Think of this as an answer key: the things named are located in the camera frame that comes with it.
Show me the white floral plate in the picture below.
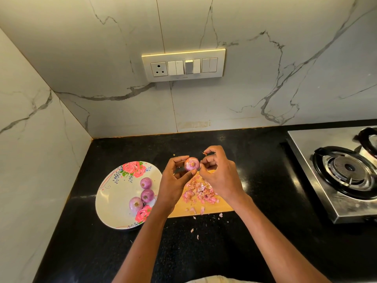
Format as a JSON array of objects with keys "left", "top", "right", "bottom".
[{"left": 95, "top": 161, "right": 163, "bottom": 230}]

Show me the pile of onion peels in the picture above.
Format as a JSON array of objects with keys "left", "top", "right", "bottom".
[{"left": 181, "top": 174, "right": 225, "bottom": 241}]

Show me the person's left forearm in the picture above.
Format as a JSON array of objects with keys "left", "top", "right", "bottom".
[{"left": 112, "top": 207, "right": 174, "bottom": 283}]

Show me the person's right forearm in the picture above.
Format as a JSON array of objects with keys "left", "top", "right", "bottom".
[{"left": 230, "top": 196, "right": 331, "bottom": 283}]

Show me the beige striped garment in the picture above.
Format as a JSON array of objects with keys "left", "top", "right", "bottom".
[{"left": 185, "top": 275, "right": 260, "bottom": 283}]

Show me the stainless steel gas stove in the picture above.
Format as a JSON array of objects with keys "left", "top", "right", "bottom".
[{"left": 287, "top": 126, "right": 377, "bottom": 224}]

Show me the person's left hand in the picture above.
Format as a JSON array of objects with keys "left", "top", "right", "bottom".
[{"left": 153, "top": 155, "right": 195, "bottom": 217}]

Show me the person's right hand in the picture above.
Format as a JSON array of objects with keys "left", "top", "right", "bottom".
[{"left": 199, "top": 145, "right": 247, "bottom": 208}]

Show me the white wall switch panel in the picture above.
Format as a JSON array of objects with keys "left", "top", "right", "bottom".
[{"left": 141, "top": 48, "right": 226, "bottom": 83}]

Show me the black stove burner grate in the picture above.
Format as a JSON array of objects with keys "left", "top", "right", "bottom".
[
  {"left": 357, "top": 127, "right": 377, "bottom": 158},
  {"left": 312, "top": 145, "right": 377, "bottom": 200}
]

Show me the black stone countertop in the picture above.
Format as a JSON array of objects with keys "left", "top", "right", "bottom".
[{"left": 32, "top": 119, "right": 377, "bottom": 283}]

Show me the wooden cutting board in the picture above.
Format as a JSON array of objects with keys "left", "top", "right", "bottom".
[{"left": 168, "top": 171, "right": 234, "bottom": 219}]

